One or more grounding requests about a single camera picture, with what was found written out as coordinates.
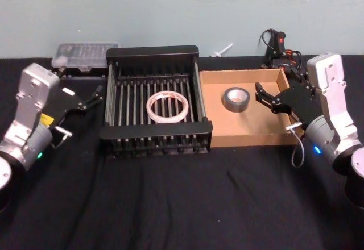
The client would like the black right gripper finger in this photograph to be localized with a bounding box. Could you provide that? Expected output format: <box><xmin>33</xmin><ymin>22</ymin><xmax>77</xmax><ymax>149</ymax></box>
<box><xmin>254</xmin><ymin>81</ymin><xmax>281</xmax><ymax>112</ymax></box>
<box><xmin>289</xmin><ymin>67</ymin><xmax>311</xmax><ymax>89</ymax></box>

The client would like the black rack with steel bars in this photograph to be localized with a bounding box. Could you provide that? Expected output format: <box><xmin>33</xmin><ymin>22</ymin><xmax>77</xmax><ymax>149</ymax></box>
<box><xmin>98</xmin><ymin>44</ymin><xmax>214</xmax><ymax>160</ymax></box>

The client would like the roll of silver tape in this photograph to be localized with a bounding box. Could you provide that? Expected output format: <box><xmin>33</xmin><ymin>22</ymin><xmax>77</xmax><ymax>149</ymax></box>
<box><xmin>221</xmin><ymin>86</ymin><xmax>251</xmax><ymax>112</ymax></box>

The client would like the shallow brown cardboard tray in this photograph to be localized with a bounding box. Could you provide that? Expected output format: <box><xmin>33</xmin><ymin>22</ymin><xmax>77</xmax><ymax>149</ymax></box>
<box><xmin>198</xmin><ymin>68</ymin><xmax>305</xmax><ymax>149</ymax></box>

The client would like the black corded tool red switch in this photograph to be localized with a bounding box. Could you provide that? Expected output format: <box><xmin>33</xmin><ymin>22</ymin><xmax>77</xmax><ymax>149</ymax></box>
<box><xmin>259</xmin><ymin>28</ymin><xmax>309</xmax><ymax>77</ymax></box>

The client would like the gripper cable silver plug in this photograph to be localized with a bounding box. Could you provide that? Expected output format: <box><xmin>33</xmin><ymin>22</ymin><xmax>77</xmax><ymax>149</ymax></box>
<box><xmin>286</xmin><ymin>121</ymin><xmax>307</xmax><ymax>168</ymax></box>
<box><xmin>51</xmin><ymin>126</ymin><xmax>72</xmax><ymax>149</ymax></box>

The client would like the left gripper cable silver plug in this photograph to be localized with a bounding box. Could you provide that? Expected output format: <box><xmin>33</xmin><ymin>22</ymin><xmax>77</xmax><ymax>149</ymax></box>
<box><xmin>51</xmin><ymin>126</ymin><xmax>72</xmax><ymax>149</ymax></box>

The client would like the small white three-armed plastic piece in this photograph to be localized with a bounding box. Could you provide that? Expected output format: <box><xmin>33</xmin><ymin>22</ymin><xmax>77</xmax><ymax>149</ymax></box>
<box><xmin>209</xmin><ymin>43</ymin><xmax>234</xmax><ymax>58</ymax></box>

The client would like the black table cloth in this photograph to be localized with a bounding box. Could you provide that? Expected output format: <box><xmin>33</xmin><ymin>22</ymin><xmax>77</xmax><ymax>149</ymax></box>
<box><xmin>0</xmin><ymin>53</ymin><xmax>364</xmax><ymax>250</ymax></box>

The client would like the roll of white tape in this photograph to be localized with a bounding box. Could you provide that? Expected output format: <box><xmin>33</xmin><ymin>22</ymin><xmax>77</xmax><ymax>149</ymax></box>
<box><xmin>146</xmin><ymin>90</ymin><xmax>189</xmax><ymax>124</ymax></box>

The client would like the right gripper cable silver plug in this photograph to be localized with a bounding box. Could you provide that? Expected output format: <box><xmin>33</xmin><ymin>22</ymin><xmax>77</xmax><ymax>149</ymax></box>
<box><xmin>286</xmin><ymin>121</ymin><xmax>307</xmax><ymax>168</ymax></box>

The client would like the clear plastic case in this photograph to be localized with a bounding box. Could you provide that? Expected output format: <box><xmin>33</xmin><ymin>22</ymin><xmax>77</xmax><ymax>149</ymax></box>
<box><xmin>51</xmin><ymin>41</ymin><xmax>121</xmax><ymax>80</ymax></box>

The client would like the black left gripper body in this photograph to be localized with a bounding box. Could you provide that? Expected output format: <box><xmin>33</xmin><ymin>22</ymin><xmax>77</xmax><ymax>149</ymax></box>
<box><xmin>41</xmin><ymin>84</ymin><xmax>89</xmax><ymax>133</ymax></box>

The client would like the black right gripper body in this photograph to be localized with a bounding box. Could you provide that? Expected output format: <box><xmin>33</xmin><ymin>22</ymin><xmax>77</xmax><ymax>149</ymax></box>
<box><xmin>271</xmin><ymin>83</ymin><xmax>325</xmax><ymax>126</ymax></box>

